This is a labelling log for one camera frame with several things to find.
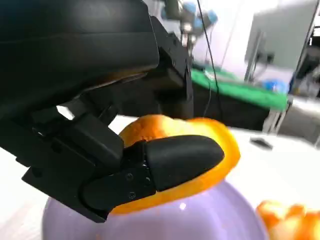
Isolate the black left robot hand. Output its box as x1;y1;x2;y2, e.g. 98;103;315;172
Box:
0;0;225;224

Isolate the orange white toy bread roll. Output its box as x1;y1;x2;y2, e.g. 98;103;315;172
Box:
255;199;320;240
109;113;242;217

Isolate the green table cloth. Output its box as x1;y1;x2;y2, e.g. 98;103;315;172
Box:
190;68;292;113

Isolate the lilac plate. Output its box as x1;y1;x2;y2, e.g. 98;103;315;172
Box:
40;172;270;240

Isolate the grey workshop cabinet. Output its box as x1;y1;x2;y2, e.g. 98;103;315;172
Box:
244;0;319;76

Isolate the black table grommet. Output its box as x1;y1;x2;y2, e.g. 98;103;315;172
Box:
250;137;274;151

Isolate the black hanging cable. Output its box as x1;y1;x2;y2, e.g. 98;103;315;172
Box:
196;0;223;119

